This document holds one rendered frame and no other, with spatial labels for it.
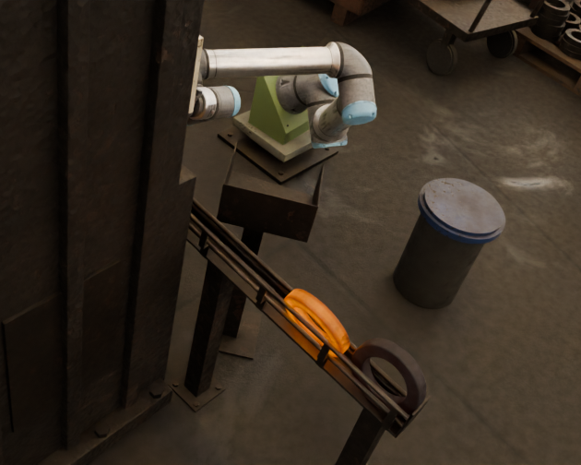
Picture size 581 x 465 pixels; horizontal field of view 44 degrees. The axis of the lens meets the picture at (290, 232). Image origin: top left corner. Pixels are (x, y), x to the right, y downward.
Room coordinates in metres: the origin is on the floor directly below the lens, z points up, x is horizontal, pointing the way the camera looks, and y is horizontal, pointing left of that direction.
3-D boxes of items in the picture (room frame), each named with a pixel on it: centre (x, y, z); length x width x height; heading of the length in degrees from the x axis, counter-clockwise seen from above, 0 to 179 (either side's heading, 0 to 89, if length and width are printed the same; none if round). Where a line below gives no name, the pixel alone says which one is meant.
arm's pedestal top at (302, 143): (2.71, 0.17, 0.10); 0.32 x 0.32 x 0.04; 59
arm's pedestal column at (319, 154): (2.71, 0.17, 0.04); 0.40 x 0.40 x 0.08; 59
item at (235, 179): (1.60, 0.09, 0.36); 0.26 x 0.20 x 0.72; 94
